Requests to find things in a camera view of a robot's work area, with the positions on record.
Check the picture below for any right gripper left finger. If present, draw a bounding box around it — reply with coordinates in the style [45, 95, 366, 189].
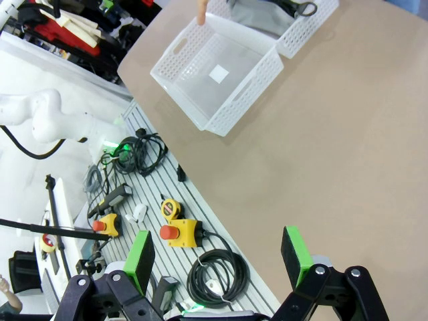
[54, 229, 165, 321]

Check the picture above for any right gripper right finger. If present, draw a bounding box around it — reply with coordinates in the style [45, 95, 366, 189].
[271, 225, 391, 321]

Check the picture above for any grey fabric pencil case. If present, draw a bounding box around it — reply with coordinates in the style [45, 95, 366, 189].
[227, 0, 318, 38]

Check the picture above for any person's right hand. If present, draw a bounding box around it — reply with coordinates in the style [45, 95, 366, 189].
[196, 0, 209, 26]

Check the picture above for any black grey rectangular device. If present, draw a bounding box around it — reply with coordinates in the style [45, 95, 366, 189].
[152, 276, 179, 316]

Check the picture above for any small yellow emergency stop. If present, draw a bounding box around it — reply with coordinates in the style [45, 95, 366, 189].
[91, 213, 121, 238]

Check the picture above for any small white plastic clip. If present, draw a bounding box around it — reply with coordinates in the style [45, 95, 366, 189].
[124, 203, 149, 225]

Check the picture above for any large yellow emergency stop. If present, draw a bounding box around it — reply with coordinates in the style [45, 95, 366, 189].
[159, 219, 202, 249]

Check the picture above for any yellow black tape measure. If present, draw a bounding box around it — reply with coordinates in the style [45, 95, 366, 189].
[160, 198, 183, 221]

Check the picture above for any black grey handheld controller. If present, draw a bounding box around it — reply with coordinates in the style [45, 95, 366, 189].
[86, 185, 133, 219]

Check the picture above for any grey slotted aluminium platform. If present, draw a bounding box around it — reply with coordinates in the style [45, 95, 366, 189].
[72, 99, 282, 321]

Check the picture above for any masking tape roll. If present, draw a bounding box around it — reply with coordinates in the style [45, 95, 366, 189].
[41, 233, 58, 253]

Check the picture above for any black upright stand pole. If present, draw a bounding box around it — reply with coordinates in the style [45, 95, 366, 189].
[44, 175, 73, 279]

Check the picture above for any white side stand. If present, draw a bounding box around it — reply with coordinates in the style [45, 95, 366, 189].
[33, 177, 78, 286]

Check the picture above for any long black pole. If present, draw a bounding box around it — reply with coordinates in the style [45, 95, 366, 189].
[0, 218, 112, 241]

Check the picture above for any black bag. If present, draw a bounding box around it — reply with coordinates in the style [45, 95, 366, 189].
[7, 250, 43, 294]

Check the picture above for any white square sticker label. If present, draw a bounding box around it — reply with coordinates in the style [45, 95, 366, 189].
[209, 64, 230, 84]

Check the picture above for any white perforated basket, square label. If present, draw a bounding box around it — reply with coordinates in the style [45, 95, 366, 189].
[149, 12, 285, 137]

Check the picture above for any white perforated basket, small label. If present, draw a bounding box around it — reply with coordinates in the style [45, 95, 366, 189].
[203, 0, 340, 60]

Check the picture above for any red hanging dress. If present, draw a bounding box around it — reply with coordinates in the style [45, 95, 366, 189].
[33, 15, 102, 57]

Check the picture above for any beige hanging garment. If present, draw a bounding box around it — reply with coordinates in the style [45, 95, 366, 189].
[39, 5, 102, 48]

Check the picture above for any person in blue shirt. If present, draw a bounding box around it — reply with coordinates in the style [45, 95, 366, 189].
[384, 0, 428, 16]

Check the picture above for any black articulated clamp mount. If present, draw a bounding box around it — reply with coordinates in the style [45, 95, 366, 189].
[76, 240, 112, 279]

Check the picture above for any coiled black emergency-stop cable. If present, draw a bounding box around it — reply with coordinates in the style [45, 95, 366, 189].
[186, 229, 251, 306]

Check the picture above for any grey coiled cable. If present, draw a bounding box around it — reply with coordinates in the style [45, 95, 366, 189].
[82, 165, 103, 194]

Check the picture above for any tangled black cable bundle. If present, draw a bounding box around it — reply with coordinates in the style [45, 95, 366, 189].
[112, 128, 169, 178]

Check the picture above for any left arm black cable sleeve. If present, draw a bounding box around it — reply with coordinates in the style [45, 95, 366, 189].
[0, 125, 66, 161]

